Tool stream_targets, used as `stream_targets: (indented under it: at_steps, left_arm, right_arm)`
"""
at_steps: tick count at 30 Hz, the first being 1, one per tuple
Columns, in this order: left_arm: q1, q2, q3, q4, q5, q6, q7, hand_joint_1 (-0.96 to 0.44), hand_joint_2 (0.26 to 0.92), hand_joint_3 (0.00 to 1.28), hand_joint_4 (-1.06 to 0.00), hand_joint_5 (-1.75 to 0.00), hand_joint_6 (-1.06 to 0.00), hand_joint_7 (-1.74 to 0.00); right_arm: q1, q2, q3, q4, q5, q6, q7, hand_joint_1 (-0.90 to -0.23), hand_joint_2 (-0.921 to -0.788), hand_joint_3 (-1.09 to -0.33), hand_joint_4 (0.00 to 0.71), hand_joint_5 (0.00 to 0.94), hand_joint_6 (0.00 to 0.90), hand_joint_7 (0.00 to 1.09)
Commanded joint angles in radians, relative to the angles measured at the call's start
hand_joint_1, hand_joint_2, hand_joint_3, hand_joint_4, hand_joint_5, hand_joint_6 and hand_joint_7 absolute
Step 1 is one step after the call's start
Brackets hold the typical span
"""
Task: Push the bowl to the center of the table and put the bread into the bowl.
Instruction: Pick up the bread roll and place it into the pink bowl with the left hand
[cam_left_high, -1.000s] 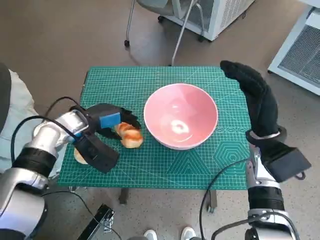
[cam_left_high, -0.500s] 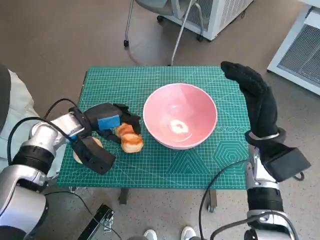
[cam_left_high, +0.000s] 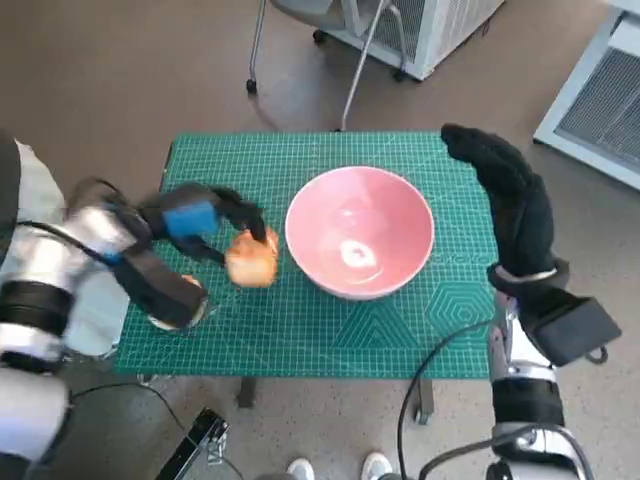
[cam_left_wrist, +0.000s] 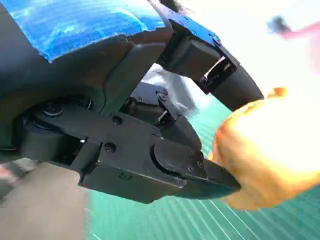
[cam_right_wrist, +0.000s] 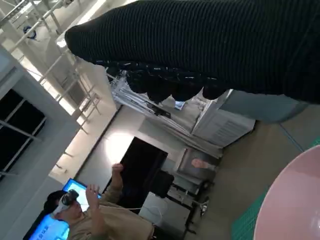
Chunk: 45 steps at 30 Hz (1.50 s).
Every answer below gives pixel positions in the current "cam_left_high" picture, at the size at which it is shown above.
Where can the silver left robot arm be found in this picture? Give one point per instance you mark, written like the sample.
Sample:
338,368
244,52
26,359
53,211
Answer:
45,260

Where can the grey office chair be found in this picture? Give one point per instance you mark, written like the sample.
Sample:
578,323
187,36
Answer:
310,12

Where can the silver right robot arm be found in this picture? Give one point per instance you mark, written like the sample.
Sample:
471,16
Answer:
525,405

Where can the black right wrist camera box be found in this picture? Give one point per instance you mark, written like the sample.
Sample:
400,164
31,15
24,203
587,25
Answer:
570,330

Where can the black metal stand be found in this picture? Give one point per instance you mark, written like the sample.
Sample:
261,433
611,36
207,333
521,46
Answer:
200,445

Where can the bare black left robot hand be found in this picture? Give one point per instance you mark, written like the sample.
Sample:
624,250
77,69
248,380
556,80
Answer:
192,217

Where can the white cabinet with mesh panel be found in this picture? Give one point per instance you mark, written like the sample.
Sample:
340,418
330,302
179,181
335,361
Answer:
595,105

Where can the pink bowl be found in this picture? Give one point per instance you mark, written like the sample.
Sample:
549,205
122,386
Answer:
360,225

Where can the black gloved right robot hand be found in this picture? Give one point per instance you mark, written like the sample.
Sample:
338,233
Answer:
520,215

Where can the long striped toy bread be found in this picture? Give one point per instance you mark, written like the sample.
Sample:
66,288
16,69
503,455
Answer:
252,262

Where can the white shoe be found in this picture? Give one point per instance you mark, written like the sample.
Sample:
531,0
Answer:
377,467
301,470

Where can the green cutting mat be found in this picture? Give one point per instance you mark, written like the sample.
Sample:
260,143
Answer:
325,340

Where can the white louvred cabinet on casters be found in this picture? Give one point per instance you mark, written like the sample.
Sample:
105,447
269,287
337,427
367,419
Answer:
450,30

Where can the black table leg with caster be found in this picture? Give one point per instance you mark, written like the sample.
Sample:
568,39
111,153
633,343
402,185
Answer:
424,400

